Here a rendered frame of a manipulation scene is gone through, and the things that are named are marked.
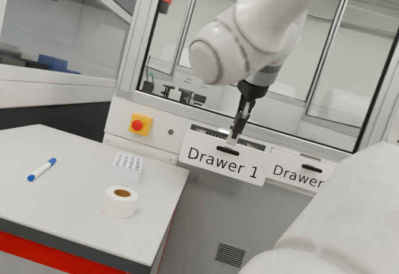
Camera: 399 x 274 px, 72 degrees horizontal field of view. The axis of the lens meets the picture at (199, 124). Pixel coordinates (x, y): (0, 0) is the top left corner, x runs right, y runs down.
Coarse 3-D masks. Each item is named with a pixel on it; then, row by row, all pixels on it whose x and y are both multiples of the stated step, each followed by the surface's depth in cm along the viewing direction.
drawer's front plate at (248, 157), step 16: (192, 144) 89; (208, 144) 89; (224, 144) 88; (240, 144) 89; (192, 160) 90; (208, 160) 89; (224, 160) 89; (240, 160) 88; (256, 160) 88; (240, 176) 89; (256, 176) 89
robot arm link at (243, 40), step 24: (240, 0) 42; (264, 0) 39; (288, 0) 37; (312, 0) 37; (216, 24) 42; (240, 24) 40; (264, 24) 40; (288, 24) 40; (192, 48) 42; (216, 48) 40; (240, 48) 41; (264, 48) 41; (216, 72) 42; (240, 72) 43
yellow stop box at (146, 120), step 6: (132, 114) 101; (138, 114) 101; (132, 120) 101; (144, 120) 101; (150, 120) 101; (144, 126) 101; (150, 126) 104; (132, 132) 102; (138, 132) 101; (144, 132) 101
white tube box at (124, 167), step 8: (120, 160) 82; (128, 160) 84; (136, 160) 86; (112, 168) 76; (120, 168) 76; (128, 168) 77; (136, 168) 79; (112, 176) 76; (120, 176) 77; (128, 176) 77; (136, 176) 77
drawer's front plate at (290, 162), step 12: (276, 156) 101; (288, 156) 101; (276, 168) 101; (288, 168) 101; (300, 168) 101; (324, 168) 100; (276, 180) 102; (288, 180) 101; (312, 180) 101; (324, 180) 100
